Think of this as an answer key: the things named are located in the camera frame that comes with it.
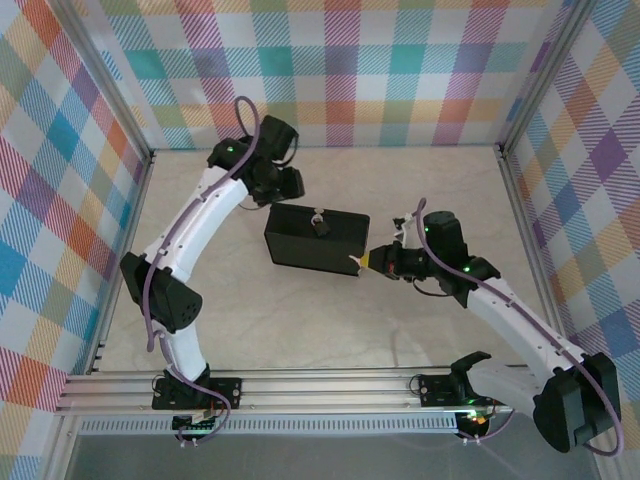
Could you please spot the small black padlock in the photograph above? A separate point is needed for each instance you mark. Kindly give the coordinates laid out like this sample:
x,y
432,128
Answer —
x,y
321,229

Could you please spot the aluminium frame leg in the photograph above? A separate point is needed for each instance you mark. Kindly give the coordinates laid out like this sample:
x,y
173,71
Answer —
x,y
602,460
60,450

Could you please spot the aluminium table edge rail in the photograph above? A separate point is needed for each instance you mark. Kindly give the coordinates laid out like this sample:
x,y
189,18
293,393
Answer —
x,y
526,225
134,220

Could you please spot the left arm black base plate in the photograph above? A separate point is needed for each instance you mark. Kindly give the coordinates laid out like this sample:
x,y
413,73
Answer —
x,y
225,392

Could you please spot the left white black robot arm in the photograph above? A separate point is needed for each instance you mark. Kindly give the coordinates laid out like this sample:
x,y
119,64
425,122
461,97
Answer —
x,y
200,225

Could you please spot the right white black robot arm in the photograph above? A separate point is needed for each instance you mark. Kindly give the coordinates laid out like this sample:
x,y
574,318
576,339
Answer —
x,y
515,315

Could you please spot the black starry night tin box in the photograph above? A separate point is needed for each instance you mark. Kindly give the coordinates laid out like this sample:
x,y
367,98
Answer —
x,y
300,250

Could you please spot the aluminium frame post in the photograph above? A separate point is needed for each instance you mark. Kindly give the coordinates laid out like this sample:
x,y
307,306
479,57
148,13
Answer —
x,y
544,75
106,75

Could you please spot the left green controller board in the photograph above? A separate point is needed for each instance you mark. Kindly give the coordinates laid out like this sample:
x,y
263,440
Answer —
x,y
197,425

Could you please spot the grey metal shelf plate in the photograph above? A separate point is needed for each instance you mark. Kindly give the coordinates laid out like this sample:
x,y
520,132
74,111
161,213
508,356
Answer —
x,y
325,457

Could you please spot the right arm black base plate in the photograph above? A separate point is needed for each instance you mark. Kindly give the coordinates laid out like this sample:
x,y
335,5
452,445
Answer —
x,y
435,390

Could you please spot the right controller board orange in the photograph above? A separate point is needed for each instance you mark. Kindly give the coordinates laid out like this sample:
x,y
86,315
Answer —
x,y
475,419

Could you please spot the long aluminium base rail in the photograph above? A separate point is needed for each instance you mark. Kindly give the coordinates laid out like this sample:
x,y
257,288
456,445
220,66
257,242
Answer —
x,y
325,390

